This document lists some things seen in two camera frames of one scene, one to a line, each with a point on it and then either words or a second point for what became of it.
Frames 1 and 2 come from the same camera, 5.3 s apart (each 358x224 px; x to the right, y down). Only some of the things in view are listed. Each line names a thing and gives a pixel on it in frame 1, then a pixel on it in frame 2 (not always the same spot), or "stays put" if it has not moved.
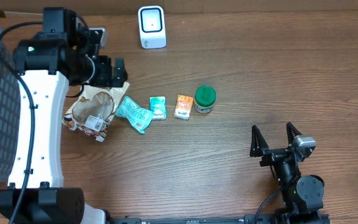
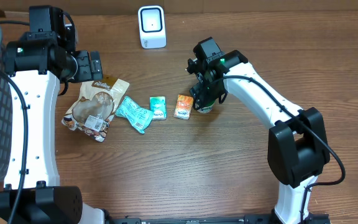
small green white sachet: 158,106 stays put
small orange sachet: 183,107 stays put
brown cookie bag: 94,109 stays put
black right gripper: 260,146 to 201,91
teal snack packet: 138,116 stays put
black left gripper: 106,79 to 87,73
